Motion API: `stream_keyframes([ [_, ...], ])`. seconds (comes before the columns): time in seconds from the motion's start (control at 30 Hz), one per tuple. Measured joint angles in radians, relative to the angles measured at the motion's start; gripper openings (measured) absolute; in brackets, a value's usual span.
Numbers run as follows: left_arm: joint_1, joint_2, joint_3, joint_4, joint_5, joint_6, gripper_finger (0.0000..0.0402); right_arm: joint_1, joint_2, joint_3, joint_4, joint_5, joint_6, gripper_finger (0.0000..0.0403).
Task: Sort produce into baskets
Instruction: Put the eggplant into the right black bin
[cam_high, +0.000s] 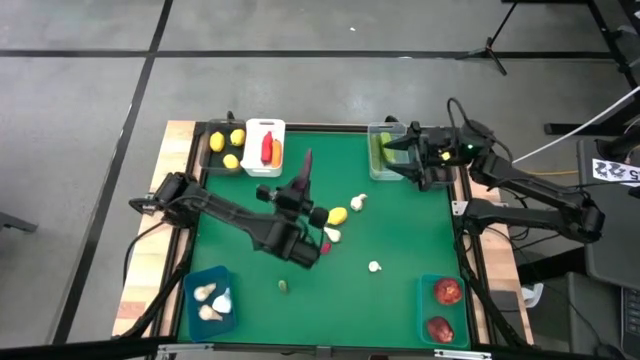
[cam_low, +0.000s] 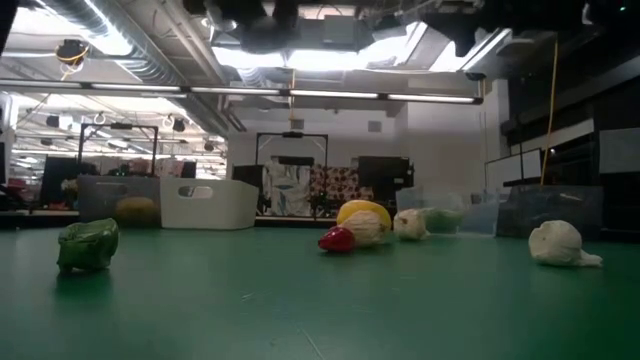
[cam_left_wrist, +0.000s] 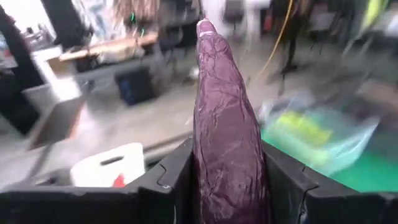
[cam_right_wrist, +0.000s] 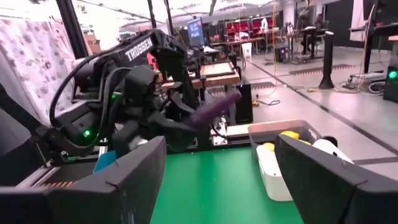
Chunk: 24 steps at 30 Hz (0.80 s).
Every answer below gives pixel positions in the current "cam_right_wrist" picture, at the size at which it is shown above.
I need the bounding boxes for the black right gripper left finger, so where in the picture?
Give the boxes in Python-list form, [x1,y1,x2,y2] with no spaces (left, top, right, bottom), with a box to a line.
[0,136,167,224]

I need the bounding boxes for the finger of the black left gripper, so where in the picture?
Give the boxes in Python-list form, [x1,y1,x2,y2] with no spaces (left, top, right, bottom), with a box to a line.
[147,111,200,134]
[169,90,195,113]

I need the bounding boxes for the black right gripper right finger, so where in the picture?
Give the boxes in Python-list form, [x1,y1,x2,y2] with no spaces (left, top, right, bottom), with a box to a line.
[275,134,398,224]

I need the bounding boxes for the purple eggplant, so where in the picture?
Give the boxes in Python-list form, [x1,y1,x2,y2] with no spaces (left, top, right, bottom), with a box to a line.
[187,92,243,130]

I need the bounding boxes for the blue plastic basket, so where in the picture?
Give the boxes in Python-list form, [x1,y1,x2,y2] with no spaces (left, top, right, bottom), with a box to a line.
[93,150,118,174]

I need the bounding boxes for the wooden workbench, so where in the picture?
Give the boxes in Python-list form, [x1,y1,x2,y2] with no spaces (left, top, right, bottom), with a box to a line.
[160,60,243,90]

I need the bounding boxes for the white plastic basket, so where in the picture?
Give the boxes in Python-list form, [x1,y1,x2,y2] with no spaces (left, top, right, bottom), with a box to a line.
[255,135,355,202]

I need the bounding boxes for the lit computer monitor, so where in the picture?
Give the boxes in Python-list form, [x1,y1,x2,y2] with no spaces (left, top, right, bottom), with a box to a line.
[186,16,206,49]

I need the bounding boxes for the white stool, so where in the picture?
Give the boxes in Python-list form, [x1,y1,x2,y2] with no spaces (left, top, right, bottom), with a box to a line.
[241,41,254,60]

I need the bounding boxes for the smoky grey translucent basket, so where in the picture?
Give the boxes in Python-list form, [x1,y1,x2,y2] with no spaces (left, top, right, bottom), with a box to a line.
[247,119,322,163]

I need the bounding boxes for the red storage shelves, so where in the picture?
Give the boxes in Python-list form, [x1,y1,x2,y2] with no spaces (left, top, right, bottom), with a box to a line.
[224,17,275,39]

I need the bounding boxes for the floral curtain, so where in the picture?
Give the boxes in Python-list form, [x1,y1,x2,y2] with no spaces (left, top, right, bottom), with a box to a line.
[0,17,78,127]

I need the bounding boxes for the black computer with green lights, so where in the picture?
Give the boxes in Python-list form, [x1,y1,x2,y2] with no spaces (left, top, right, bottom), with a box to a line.
[382,64,398,104]

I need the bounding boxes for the black striped floor strip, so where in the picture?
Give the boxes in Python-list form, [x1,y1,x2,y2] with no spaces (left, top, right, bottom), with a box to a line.
[288,63,356,76]

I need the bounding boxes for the black floor pillar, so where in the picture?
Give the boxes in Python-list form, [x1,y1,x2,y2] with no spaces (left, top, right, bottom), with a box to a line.
[318,30,336,91]

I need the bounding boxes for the black floor cable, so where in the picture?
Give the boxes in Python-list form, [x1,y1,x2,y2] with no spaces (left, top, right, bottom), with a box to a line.
[252,98,281,108]

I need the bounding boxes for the black diagonal frame brace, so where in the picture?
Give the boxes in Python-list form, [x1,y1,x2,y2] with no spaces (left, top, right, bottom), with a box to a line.
[55,0,90,60]

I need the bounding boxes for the yellow floor cable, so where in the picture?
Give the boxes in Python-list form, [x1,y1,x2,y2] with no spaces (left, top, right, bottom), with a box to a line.
[307,84,387,95]

